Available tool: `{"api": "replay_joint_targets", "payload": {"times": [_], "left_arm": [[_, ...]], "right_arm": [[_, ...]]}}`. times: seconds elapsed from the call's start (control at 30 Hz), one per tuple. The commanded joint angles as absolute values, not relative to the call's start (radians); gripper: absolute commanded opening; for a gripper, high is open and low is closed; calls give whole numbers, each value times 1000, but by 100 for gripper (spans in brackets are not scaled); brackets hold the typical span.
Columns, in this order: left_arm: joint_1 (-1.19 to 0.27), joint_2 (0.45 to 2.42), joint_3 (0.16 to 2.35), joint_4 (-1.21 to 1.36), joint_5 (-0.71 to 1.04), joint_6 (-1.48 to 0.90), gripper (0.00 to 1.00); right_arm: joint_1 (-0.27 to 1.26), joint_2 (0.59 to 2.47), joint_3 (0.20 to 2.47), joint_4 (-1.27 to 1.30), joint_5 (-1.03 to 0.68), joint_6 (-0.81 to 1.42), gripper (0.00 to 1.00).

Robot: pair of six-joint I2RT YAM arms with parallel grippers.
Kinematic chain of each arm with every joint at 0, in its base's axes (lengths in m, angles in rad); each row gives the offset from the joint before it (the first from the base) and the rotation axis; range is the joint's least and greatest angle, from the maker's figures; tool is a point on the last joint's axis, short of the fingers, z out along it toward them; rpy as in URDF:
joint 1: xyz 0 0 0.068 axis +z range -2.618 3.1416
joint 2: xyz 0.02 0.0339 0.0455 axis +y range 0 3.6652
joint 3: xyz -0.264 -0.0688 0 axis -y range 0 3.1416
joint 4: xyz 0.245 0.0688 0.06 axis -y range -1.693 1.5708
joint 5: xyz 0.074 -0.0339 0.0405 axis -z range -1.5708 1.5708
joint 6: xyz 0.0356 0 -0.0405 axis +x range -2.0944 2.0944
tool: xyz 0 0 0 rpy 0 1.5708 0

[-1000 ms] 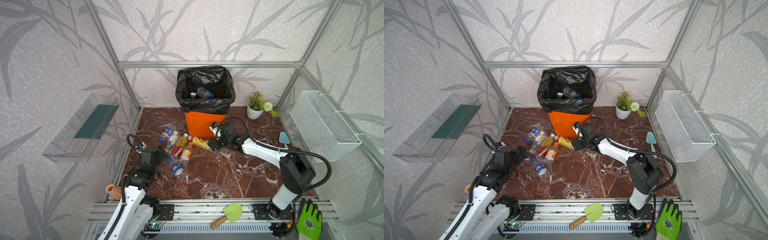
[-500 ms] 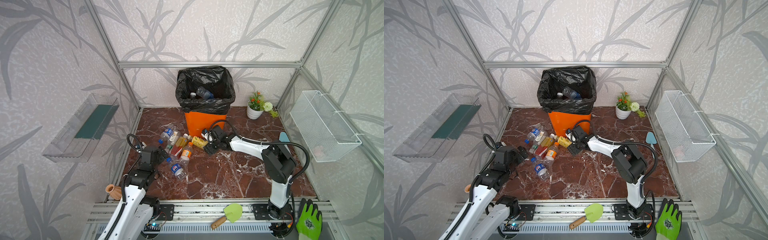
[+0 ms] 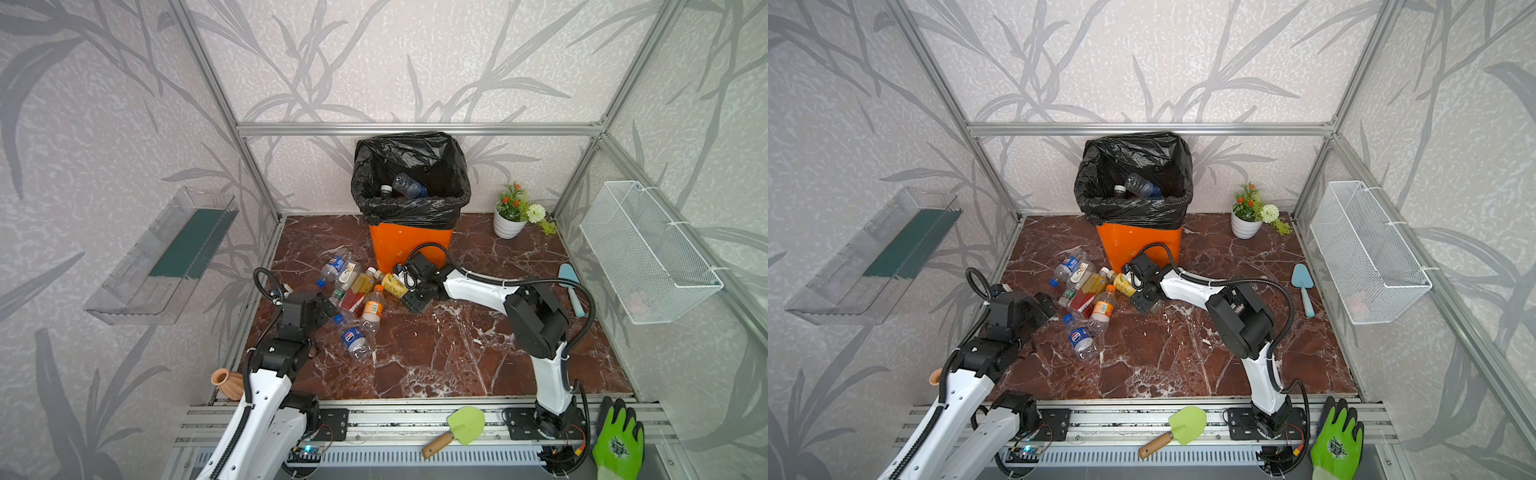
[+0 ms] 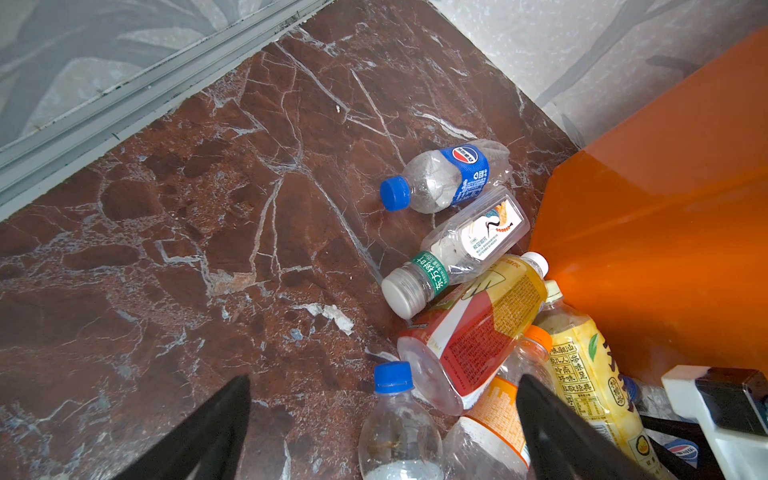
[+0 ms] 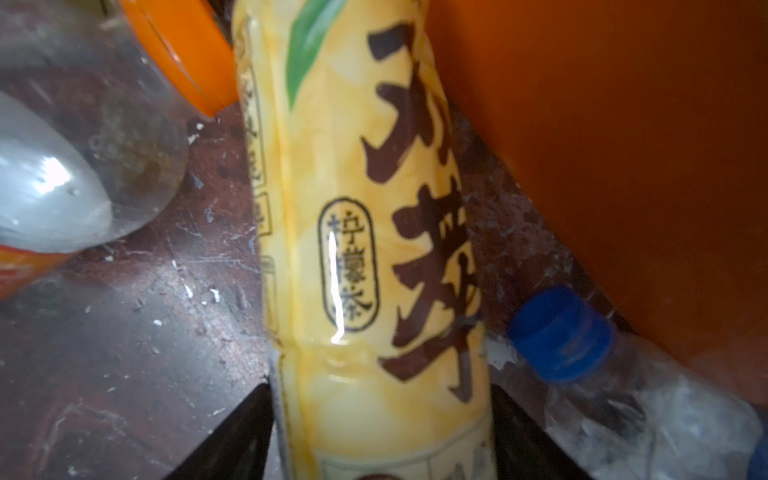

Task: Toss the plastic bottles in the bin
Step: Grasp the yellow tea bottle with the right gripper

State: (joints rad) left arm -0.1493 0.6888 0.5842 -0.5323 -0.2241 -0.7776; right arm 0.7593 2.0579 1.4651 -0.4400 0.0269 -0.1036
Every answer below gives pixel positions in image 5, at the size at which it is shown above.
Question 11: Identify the small pepsi bottle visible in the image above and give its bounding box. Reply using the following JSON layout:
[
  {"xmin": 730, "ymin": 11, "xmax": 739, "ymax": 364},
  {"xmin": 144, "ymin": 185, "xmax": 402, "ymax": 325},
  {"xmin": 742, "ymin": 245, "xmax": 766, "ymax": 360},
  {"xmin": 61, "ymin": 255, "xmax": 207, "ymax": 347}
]
[{"xmin": 507, "ymin": 285, "xmax": 764, "ymax": 479}]

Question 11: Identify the orange label clear bottle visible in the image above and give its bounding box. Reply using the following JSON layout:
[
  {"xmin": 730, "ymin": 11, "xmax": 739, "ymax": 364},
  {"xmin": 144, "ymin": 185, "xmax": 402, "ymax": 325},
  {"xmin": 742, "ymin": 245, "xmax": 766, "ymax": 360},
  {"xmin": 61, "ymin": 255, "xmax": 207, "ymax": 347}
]
[{"xmin": 1, "ymin": 1, "xmax": 237, "ymax": 297}]

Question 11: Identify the orange trash bin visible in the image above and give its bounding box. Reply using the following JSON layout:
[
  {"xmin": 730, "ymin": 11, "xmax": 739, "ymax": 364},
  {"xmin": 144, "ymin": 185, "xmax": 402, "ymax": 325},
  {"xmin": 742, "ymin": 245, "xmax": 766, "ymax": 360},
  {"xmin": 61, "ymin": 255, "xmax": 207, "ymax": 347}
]
[{"xmin": 427, "ymin": 1, "xmax": 767, "ymax": 405}]

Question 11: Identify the yellow label tea bottle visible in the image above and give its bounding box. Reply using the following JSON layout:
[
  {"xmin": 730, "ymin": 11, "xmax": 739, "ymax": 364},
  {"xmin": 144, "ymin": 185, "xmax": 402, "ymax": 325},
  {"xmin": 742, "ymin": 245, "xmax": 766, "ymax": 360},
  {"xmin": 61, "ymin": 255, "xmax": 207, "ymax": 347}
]
[{"xmin": 232, "ymin": 1, "xmax": 497, "ymax": 479}]

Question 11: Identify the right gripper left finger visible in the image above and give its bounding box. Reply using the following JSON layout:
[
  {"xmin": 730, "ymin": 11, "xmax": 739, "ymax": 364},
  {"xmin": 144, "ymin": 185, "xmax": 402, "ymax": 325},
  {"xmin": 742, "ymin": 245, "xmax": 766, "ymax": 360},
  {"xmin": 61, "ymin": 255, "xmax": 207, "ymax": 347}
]
[{"xmin": 165, "ymin": 382, "xmax": 275, "ymax": 480}]

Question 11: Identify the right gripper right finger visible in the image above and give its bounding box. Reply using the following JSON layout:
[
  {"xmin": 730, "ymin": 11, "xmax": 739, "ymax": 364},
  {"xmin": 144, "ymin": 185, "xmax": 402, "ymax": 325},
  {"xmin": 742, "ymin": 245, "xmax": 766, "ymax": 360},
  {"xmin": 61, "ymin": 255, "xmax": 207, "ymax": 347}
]
[{"xmin": 491, "ymin": 384, "xmax": 592, "ymax": 480}]

